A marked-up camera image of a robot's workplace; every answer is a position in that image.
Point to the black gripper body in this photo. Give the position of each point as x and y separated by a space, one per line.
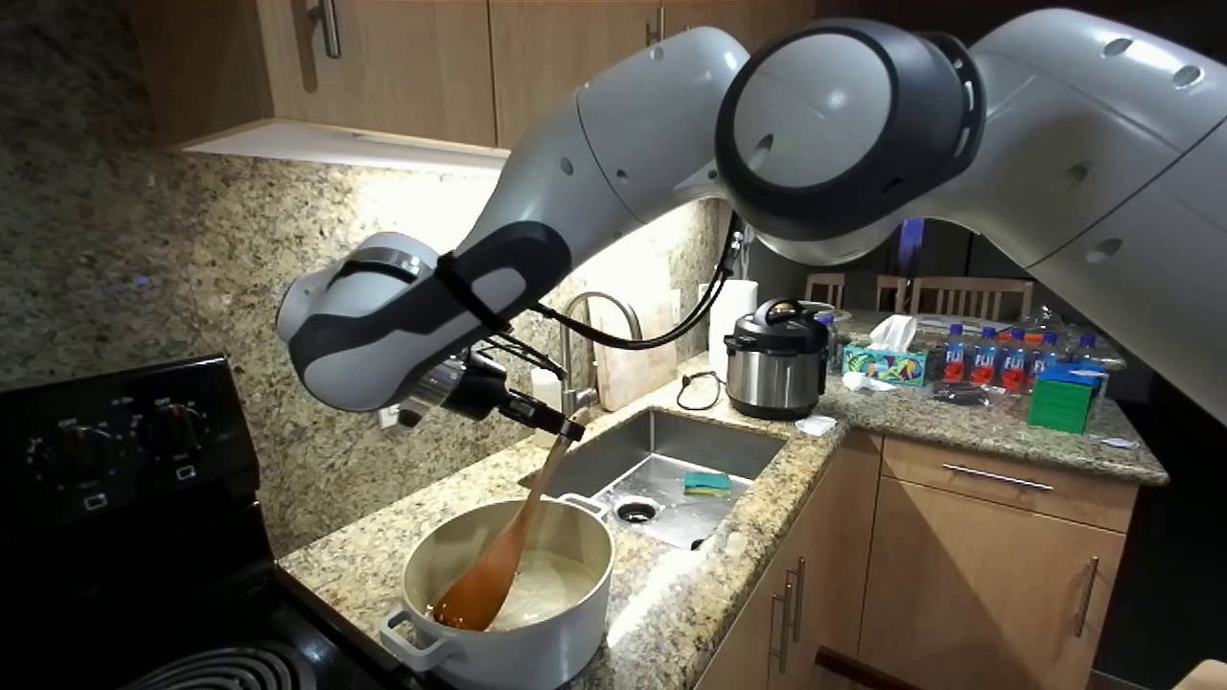
492 388

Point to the wooden lower cabinet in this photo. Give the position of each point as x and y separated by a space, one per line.
793 537
999 577

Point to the steel black pressure cooker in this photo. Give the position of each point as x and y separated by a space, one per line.
773 370

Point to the wooden cutting board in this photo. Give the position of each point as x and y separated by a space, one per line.
654 376

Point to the red label plastic bottle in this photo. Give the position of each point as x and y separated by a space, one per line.
1013 366
958 357
982 361

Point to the teal tissue box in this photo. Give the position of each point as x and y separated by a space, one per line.
885 357

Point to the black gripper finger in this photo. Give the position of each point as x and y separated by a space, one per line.
555 415
550 429

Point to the black electric stove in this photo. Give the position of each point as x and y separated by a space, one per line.
127 510

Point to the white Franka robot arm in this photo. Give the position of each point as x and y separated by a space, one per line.
846 127

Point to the white paper towel roll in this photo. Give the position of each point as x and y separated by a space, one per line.
732 319

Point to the green kitchen sponge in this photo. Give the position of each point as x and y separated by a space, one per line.
708 486

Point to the stainless steel sink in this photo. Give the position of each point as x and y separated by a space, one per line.
691 446

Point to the green box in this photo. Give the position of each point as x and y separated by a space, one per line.
1064 399

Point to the wooden cabinet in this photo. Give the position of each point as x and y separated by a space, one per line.
793 537
999 577
423 63

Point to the wooden chair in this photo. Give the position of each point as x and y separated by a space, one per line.
961 297
828 288

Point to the white cooking pot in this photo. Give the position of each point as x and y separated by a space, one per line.
550 652

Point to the white paper scrap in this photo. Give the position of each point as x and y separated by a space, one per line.
814 422

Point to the metal kitchen faucet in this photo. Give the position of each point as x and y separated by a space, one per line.
600 310

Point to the wooden upper cabinet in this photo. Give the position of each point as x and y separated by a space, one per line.
423 63

